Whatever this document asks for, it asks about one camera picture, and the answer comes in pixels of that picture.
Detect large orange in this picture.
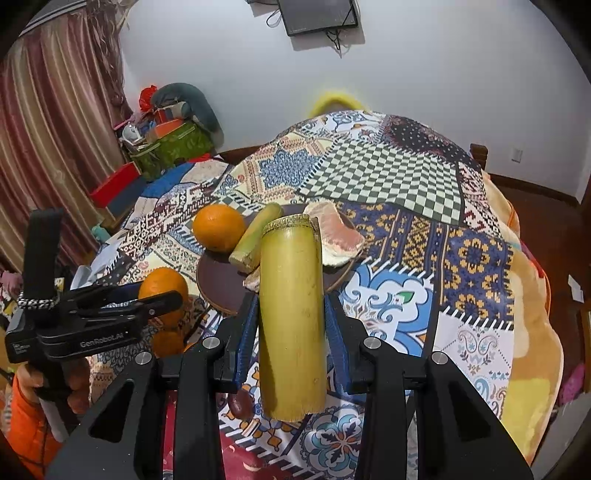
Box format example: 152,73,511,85
137,267,191,329

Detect small tangerine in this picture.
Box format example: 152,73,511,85
150,329,185,359

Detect pomelo slice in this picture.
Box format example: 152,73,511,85
304,201,365,267
242,267,260,293

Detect slim sugarcane piece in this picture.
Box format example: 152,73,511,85
228,203,283,274

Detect thick sugarcane piece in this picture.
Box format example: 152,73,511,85
259,214,327,422

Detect left hand orange sleeve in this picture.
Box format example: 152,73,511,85
15,357,91,416

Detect dark red grapes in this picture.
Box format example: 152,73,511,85
228,389,254,422

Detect patchwork bed quilt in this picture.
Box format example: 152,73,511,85
91,154,229,243

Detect red box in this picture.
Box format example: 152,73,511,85
89,162,140,208

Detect yellow orange blanket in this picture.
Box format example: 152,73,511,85
483,173,564,463

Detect patchwork patterned tablecloth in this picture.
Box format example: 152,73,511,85
87,110,518,480

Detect green storage basket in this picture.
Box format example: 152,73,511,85
129,121,214,182

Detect striped pink curtain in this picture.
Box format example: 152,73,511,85
1,1,131,270

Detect wall mounted black monitor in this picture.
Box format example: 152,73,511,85
277,0,359,36

